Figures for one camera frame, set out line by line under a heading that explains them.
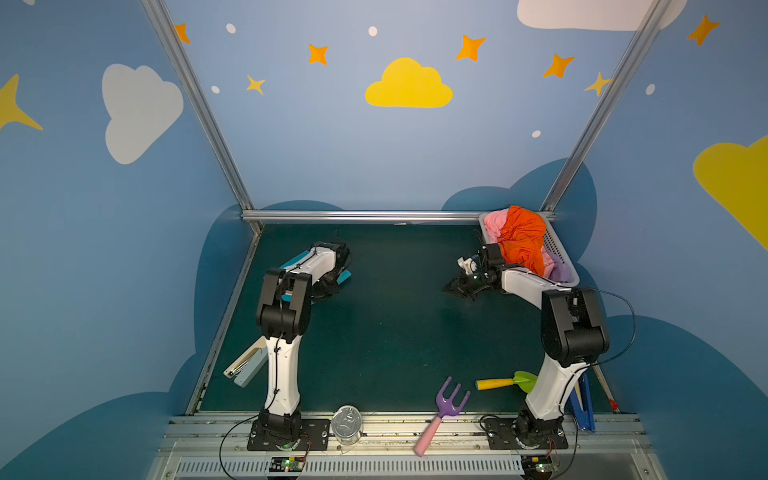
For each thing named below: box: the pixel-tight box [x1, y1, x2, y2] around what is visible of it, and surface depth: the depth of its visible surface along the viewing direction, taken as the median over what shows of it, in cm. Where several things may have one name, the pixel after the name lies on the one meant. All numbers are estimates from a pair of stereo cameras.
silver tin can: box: [331, 405, 363, 445], surface depth 73 cm
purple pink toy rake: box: [414, 376, 471, 457], surface depth 80 cm
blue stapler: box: [569, 372, 596, 434], surface depth 78 cm
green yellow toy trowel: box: [475, 371, 538, 393], surface depth 83 cm
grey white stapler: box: [223, 336, 268, 388], surface depth 84 cm
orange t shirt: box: [498, 205, 547, 277], surface depth 107 cm
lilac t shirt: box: [549, 257, 571, 283], surface depth 98 cm
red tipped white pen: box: [592, 364, 620, 413], surface depth 88 cm
